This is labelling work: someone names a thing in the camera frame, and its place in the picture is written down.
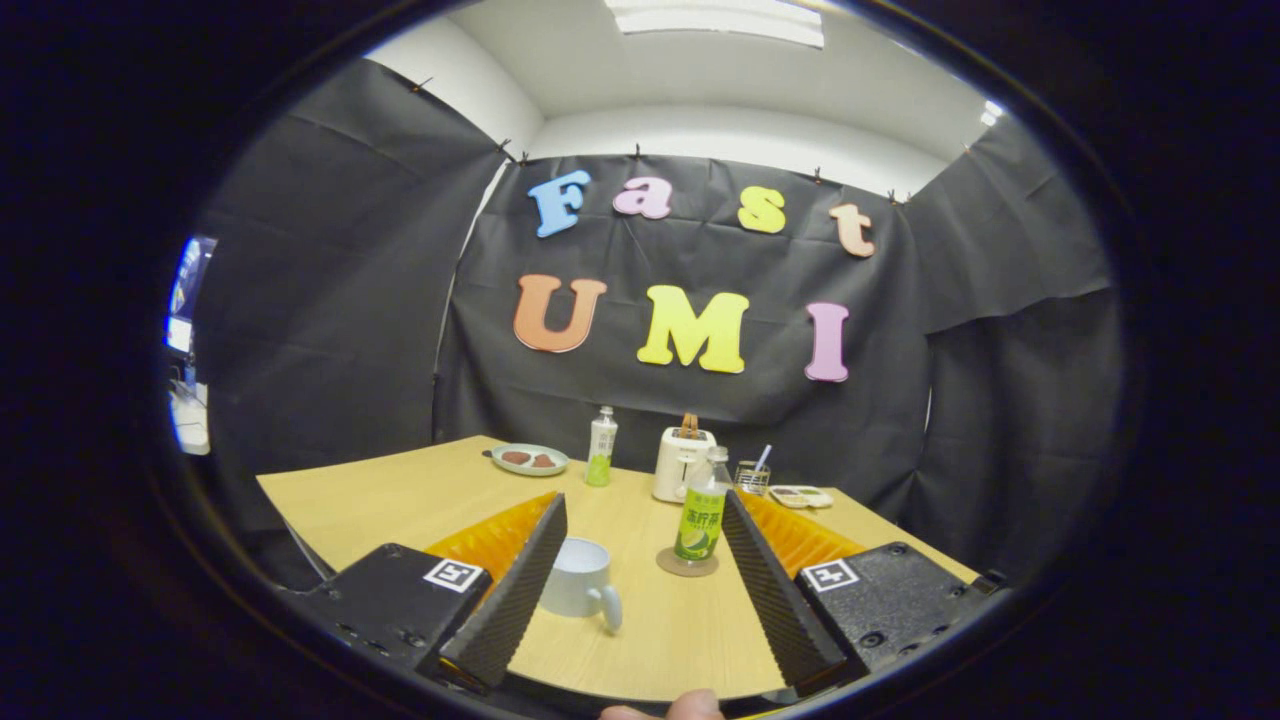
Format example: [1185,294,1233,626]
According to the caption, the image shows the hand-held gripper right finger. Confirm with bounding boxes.
[722,490,986,698]

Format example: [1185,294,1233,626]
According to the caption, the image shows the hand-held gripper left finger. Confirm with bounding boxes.
[290,492,569,694]

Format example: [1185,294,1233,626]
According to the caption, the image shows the white cup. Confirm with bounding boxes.
[540,537,624,633]

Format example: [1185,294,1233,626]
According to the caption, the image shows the round brown coaster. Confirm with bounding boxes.
[656,546,720,578]

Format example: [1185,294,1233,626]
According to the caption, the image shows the green label juice bottle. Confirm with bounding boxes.
[673,446,733,563]

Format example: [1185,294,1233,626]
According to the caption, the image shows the small white label drink bottle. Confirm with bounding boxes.
[586,405,619,488]

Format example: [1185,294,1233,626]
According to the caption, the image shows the wooden table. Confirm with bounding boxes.
[256,435,981,701]

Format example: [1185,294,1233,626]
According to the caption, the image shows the pale green plate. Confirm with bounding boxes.
[490,443,570,477]

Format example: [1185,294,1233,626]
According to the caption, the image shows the white toaster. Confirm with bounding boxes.
[652,427,718,504]

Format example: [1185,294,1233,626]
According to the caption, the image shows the computer monitor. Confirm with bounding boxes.
[165,235,218,356]

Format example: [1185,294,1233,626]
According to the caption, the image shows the ceiling light panel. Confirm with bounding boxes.
[604,0,826,49]

